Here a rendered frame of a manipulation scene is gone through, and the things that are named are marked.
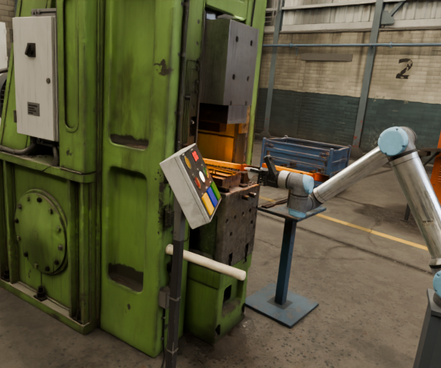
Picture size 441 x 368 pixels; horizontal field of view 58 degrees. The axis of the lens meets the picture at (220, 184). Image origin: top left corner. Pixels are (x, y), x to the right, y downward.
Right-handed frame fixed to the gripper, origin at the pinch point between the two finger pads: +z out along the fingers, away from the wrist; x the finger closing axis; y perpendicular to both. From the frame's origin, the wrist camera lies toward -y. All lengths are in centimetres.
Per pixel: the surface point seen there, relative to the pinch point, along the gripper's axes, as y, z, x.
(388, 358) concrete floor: 103, -85, 41
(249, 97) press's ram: -36.4, 8.0, 8.3
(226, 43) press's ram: -61, 9, -18
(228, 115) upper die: -27.1, 7.8, -12.4
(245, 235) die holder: 42.7, 0.9, 9.7
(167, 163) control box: -12, -6, -75
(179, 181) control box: -6, -10, -73
